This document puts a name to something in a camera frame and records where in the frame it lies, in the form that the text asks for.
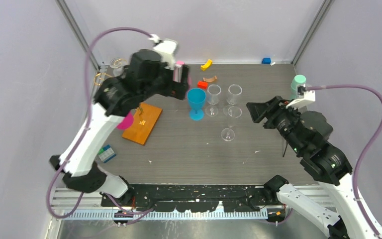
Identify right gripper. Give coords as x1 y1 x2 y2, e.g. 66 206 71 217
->
245 94 304 153

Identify orange wooden rack base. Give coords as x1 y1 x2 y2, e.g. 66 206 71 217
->
122 103 163 145

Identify yellow curved block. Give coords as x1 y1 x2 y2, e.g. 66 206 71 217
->
200 59 213 71

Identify blue block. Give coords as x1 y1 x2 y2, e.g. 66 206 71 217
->
261 57 272 64

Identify red block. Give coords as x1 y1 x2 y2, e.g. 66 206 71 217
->
197 81 208 90

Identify green blue toy bricks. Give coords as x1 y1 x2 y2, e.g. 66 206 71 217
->
97 144 116 163

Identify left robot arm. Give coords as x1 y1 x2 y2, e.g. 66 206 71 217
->
49 49 190 206

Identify mint green microphone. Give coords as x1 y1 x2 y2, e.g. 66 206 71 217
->
290 74 306 100

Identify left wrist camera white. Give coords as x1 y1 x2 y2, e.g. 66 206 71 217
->
148 34 178 70

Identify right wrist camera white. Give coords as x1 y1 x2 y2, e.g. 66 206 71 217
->
286 84 316 110

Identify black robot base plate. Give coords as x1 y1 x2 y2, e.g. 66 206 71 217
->
100 184 289 219

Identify blue plastic wine glass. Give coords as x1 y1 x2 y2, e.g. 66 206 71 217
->
187 88 206 121

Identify clear wine glass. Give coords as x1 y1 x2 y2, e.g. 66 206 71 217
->
109 58 128 77
223 84 243 115
205 84 221 117
220 106 242 142

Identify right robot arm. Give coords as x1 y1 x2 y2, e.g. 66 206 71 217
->
246 96 382 239

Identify pink metronome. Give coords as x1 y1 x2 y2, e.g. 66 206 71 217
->
173 60 185 82

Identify gold wire glass rack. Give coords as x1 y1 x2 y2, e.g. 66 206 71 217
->
94 58 146 122

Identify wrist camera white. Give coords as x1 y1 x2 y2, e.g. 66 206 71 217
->
286 84 316 110
148 34 178 70

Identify tan arch block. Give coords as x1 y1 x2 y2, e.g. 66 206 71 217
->
203 76 217 83

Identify pink plastic wine glass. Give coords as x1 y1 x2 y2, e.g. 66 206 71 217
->
116 112 134 130

